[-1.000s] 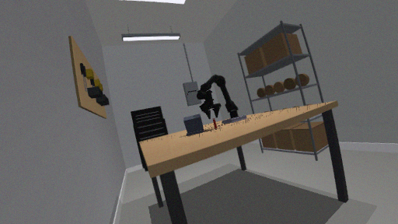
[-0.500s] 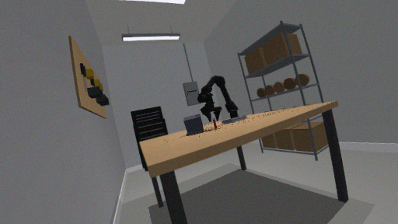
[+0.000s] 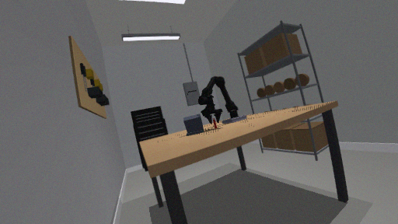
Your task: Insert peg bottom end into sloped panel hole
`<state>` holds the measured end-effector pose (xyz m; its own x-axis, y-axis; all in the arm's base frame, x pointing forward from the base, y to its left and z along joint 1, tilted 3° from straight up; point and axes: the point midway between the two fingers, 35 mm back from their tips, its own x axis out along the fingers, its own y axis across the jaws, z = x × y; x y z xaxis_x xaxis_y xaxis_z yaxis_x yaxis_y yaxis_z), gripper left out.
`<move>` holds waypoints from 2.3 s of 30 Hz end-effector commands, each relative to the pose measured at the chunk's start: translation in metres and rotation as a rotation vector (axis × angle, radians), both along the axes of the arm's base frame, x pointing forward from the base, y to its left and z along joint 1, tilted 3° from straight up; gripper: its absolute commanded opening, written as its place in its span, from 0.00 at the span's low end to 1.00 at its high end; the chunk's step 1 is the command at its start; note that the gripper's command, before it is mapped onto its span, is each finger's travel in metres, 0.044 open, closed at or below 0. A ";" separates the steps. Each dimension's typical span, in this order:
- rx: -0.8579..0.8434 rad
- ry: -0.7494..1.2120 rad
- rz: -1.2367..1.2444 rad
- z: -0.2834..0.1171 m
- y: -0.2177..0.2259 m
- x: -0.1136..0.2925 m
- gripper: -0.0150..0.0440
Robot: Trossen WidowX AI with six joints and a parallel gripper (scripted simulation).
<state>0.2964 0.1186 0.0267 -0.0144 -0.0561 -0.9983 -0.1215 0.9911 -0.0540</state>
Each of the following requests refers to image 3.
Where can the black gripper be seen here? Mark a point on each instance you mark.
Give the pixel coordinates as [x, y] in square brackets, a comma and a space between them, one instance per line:
[217, 113]

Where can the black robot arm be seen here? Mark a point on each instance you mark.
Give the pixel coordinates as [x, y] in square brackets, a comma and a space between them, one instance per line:
[206, 97]

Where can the grey sloped panel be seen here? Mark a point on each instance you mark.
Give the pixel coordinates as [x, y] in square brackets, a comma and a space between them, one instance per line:
[193, 124]

